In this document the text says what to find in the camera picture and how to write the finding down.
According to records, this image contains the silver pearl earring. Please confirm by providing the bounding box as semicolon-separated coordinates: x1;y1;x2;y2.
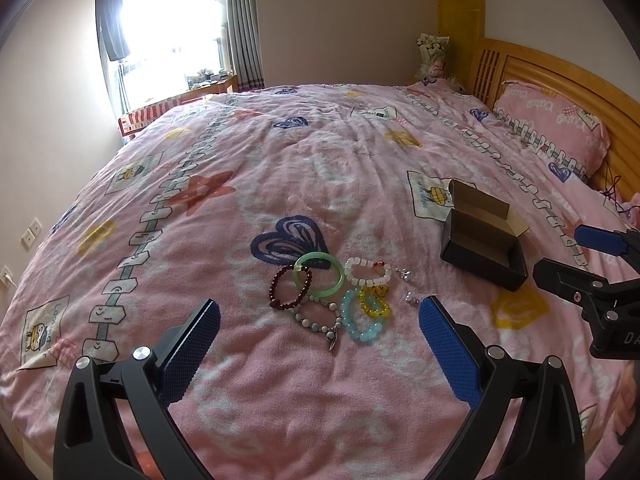
395;268;411;281
405;292;420;306

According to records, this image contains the dark red bead bracelet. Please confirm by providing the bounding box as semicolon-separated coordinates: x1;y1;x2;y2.
268;262;314;310

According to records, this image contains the black cardboard jewelry box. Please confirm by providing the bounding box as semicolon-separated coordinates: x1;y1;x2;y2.
440;179;529;292

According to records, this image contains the pink pillow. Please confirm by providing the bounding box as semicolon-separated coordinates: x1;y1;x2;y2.
494;80;611;182

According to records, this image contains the wooden headboard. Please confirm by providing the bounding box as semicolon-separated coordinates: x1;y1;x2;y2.
466;38;640;202

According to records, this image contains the green jade bangle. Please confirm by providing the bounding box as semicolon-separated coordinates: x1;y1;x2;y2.
292;252;346;299

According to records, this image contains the pink patterned bed blanket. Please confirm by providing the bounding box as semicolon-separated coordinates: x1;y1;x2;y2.
1;82;632;479

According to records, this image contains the wooden windowsill shelf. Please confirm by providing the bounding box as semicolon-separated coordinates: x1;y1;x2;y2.
118;75;239;139

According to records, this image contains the dark hanging garment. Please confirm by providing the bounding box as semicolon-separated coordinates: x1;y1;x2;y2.
96;0;130;62

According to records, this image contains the grey striped curtain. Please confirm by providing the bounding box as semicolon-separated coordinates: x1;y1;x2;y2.
227;0;265;91

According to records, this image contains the white wall socket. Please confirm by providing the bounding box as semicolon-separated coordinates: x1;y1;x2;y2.
21;218;42;250
0;266;16;288

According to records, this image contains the yellow bead bracelet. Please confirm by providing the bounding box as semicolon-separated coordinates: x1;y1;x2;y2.
358;284;392;320

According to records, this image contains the light blue bead bracelet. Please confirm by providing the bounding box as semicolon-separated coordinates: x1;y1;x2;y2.
339;288;388;344

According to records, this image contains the white bead bracelet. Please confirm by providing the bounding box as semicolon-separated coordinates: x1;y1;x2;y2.
342;256;393;288

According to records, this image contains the grey bead charm bracelet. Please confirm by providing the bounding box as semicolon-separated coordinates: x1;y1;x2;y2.
290;294;345;352

